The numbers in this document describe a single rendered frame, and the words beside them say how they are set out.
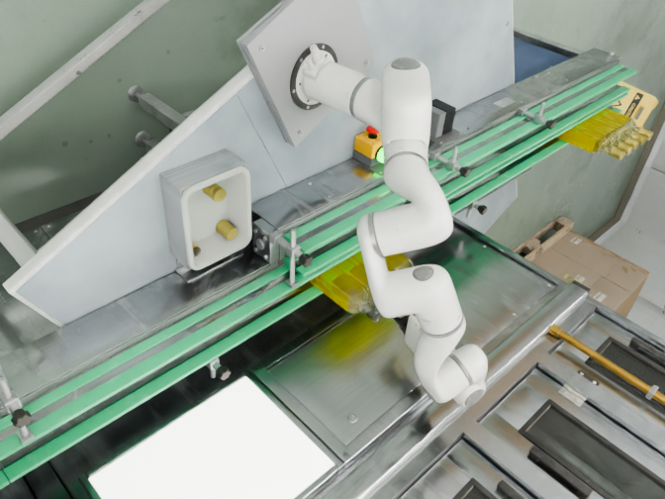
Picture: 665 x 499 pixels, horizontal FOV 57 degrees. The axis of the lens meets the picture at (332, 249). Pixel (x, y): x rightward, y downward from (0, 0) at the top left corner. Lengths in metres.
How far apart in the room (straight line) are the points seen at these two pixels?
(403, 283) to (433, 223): 0.12
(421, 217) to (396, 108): 0.21
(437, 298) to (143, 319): 0.66
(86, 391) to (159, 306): 0.24
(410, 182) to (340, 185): 0.56
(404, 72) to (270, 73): 0.31
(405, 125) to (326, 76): 0.31
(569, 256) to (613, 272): 0.38
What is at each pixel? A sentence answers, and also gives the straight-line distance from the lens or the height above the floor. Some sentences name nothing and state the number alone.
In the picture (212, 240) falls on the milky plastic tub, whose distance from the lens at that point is 1.48.
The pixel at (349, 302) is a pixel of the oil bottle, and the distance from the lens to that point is 1.49.
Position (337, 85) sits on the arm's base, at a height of 0.89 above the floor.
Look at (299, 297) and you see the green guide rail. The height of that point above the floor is 0.94.
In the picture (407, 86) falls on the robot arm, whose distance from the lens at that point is 1.19.
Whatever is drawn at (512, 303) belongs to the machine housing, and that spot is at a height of 1.26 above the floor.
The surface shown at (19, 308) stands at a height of 0.41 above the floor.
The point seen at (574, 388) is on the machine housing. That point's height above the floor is 1.54.
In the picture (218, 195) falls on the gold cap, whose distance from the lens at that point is 1.38.
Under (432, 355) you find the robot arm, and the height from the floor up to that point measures 1.38.
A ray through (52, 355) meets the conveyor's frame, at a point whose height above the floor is 0.82.
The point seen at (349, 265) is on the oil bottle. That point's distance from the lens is 1.56.
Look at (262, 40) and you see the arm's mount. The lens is 1.34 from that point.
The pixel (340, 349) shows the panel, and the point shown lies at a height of 1.08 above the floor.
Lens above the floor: 1.77
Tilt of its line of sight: 32 degrees down
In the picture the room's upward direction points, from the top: 126 degrees clockwise
